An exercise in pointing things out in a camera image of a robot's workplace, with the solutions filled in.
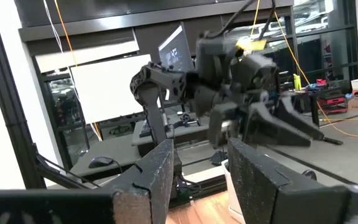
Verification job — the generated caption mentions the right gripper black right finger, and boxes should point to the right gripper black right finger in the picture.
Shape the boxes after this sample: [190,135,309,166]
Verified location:
[227,138,358,224]

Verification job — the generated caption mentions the yellow extension cable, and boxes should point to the yellow extension cable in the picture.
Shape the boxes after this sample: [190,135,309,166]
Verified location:
[250,0,358,140]

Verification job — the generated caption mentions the orange hanging cable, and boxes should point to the orange hanging cable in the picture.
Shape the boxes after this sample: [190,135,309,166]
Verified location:
[53,0,103,141]

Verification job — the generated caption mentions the black computer mouse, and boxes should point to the black computer mouse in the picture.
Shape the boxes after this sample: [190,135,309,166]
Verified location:
[88,156,115,169]

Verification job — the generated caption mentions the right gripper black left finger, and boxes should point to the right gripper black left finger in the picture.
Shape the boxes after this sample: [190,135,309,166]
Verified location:
[0,139,175,224]

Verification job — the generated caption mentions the black work table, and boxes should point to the black work table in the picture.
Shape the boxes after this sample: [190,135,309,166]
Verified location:
[278,79,354,126]

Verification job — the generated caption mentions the black computer monitor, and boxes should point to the black computer monitor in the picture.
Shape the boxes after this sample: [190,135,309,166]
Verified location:
[157,24,195,73]

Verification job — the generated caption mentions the black desk gadget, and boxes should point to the black desk gadget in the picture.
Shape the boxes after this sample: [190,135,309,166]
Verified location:
[172,112,202,128]

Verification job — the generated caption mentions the yellow tape tag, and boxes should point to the yellow tape tag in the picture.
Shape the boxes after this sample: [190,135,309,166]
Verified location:
[236,39,267,52]

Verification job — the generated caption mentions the grey office desk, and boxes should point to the grey office desk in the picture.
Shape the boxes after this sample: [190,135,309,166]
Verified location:
[131,111,213,147]
[68,133,142,181]

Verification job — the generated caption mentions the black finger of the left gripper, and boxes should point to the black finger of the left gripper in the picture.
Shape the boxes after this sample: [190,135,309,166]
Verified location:
[244,102,312,147]
[275,96,325,141]

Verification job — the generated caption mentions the white board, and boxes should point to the white board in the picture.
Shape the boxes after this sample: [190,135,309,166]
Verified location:
[70,54,152,124]

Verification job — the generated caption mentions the red tool box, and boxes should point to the red tool box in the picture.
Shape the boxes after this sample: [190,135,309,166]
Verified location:
[317,96,347,115]

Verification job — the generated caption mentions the white hexagonal plant pot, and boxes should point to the white hexagonal plant pot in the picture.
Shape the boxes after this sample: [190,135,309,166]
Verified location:
[222,160,246,224]

